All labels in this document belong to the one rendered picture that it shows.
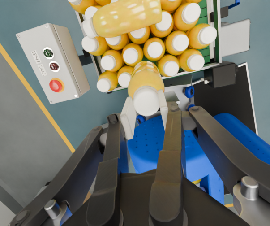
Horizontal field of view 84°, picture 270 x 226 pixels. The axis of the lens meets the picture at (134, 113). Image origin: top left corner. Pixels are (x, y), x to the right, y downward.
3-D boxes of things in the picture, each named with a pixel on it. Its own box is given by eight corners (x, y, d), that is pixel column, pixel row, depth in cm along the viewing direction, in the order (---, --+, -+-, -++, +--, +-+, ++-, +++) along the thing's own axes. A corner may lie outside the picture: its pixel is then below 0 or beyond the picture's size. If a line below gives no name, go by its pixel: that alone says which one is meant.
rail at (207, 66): (107, 90, 59) (105, 93, 56) (106, 88, 59) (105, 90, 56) (216, 64, 52) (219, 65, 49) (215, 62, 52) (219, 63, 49)
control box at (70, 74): (66, 94, 56) (49, 105, 46) (40, 36, 48) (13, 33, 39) (91, 89, 54) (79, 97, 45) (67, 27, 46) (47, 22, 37)
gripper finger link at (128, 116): (133, 139, 17) (126, 140, 17) (136, 114, 23) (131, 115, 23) (126, 115, 16) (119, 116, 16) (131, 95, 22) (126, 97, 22)
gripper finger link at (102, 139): (123, 144, 15) (96, 149, 16) (128, 121, 20) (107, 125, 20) (119, 131, 15) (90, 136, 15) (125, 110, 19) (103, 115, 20)
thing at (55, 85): (54, 92, 45) (52, 93, 44) (49, 80, 43) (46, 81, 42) (65, 89, 44) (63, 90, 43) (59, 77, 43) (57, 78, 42)
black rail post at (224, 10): (210, 23, 51) (220, 19, 44) (209, 12, 50) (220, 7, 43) (217, 20, 51) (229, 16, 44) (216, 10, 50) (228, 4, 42)
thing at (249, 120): (214, 186, 200) (219, 196, 186) (181, 82, 149) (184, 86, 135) (257, 176, 188) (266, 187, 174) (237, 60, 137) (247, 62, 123)
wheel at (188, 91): (185, 99, 55) (190, 100, 54) (183, 88, 54) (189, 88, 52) (190, 95, 58) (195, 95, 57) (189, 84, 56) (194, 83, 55)
